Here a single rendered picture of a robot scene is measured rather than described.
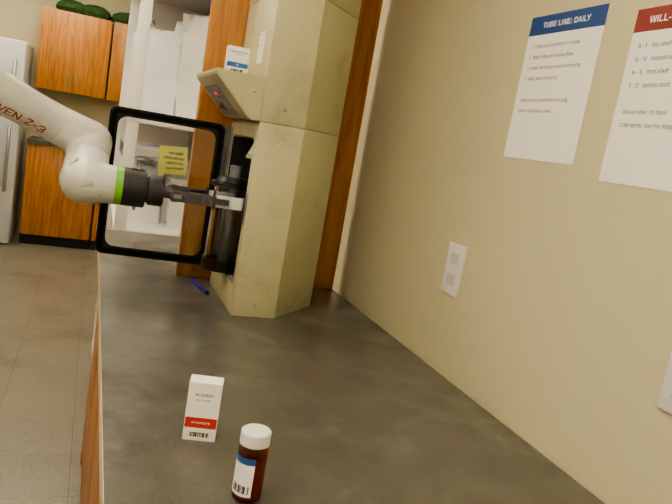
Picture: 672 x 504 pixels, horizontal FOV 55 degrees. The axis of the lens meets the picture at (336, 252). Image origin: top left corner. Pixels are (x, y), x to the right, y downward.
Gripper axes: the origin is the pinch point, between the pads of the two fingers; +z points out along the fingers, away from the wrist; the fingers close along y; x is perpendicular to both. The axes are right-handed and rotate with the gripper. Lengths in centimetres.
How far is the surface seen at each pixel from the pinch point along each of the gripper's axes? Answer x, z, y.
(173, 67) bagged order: -38, -6, 124
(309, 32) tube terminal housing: -42.7, 9.8, -13.6
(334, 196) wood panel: -3.1, 36.8, 23.4
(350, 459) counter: 26, 6, -83
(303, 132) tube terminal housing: -20.1, 12.3, -13.6
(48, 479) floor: 121, -36, 75
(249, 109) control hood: -23.0, -1.3, -13.7
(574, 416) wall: 18, 45, -84
